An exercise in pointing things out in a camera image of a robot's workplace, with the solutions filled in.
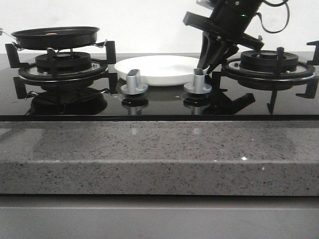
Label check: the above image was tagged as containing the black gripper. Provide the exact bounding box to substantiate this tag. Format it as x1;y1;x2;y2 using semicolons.
183;0;264;74

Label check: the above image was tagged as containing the white plate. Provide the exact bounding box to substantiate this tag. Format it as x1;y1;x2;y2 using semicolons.
115;55;199;86

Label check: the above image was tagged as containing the black frying pan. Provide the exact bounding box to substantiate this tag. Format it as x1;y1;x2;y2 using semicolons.
11;26;100;50

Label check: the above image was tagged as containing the silver stove knob right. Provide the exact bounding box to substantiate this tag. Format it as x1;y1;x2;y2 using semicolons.
183;68;212;95

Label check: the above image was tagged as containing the silver stove knob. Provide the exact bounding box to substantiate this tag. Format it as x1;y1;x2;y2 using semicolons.
121;69;149;95
183;68;212;95

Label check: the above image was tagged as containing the black gas burner right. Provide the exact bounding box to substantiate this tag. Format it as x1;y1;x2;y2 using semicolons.
239;50;299;73

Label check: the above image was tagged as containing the black gas burner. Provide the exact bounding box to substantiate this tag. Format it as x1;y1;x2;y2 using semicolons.
35;52;92;74
239;50;299;73

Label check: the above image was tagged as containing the black glass cooktop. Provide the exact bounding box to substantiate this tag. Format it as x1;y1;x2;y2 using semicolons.
0;54;319;121

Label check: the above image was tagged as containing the black pan support right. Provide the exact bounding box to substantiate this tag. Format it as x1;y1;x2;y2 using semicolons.
212;41;319;99

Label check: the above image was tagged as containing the black pan support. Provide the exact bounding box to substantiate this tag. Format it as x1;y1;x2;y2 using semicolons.
212;41;319;99
7;41;118;99

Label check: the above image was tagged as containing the silver stove knob left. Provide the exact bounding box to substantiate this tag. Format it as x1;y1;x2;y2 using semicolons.
121;69;149;95

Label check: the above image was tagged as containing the black gas burner left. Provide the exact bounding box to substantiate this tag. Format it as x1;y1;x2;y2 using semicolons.
35;52;92;74

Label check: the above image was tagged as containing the black pan support left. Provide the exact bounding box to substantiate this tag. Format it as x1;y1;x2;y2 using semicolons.
7;41;118;99

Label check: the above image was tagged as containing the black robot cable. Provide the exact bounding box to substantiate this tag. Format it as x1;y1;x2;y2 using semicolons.
256;0;291;34

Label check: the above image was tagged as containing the wire pan trivet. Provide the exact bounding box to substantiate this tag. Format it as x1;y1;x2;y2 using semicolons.
5;37;107;54

